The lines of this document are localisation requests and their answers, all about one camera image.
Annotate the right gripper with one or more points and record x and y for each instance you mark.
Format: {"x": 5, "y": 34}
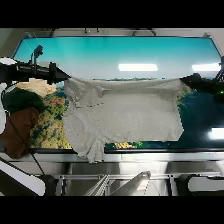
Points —
{"x": 191, "y": 80}

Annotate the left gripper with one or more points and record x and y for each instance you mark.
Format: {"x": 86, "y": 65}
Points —
{"x": 57, "y": 73}

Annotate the grey T-shirt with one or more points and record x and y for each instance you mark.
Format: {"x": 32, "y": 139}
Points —
{"x": 123, "y": 113}

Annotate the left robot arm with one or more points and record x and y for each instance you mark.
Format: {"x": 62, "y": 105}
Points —
{"x": 26, "y": 71}

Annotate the cream garment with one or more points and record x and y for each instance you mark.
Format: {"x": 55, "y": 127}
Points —
{"x": 36, "y": 86}

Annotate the brown garment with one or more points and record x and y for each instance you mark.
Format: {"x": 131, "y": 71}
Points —
{"x": 18, "y": 131}

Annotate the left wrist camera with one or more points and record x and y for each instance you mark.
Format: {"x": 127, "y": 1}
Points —
{"x": 36, "y": 55}

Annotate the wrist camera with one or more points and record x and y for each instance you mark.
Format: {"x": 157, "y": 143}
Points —
{"x": 221, "y": 68}
{"x": 36, "y": 55}

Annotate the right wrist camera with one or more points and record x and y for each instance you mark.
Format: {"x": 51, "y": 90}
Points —
{"x": 221, "y": 68}

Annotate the silver frame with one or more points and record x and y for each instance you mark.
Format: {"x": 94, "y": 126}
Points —
{"x": 113, "y": 166}

